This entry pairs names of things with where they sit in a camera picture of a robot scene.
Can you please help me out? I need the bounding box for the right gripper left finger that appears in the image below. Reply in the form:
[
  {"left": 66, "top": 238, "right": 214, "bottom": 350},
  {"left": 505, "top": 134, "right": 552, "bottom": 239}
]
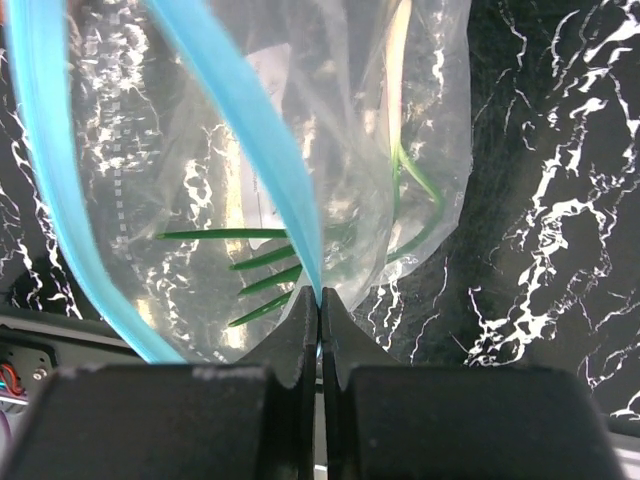
[{"left": 1, "top": 287, "right": 318, "bottom": 479}]

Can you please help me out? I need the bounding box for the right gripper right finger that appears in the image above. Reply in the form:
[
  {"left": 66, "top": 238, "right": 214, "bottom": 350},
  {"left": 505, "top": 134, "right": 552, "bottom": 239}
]
[{"left": 320, "top": 289, "right": 623, "bottom": 479}]

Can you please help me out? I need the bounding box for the green spring onion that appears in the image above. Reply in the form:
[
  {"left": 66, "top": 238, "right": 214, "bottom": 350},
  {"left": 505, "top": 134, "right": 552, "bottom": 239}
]
[{"left": 155, "top": 1, "right": 444, "bottom": 327}]

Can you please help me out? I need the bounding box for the black marble pattern mat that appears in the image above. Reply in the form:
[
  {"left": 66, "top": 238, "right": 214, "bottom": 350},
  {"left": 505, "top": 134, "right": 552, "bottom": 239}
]
[{"left": 1, "top": 1, "right": 639, "bottom": 426}]

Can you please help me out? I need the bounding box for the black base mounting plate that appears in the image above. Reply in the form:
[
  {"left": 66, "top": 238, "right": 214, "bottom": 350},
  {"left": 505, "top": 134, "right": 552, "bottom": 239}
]
[{"left": 1, "top": 306, "right": 143, "bottom": 403}]

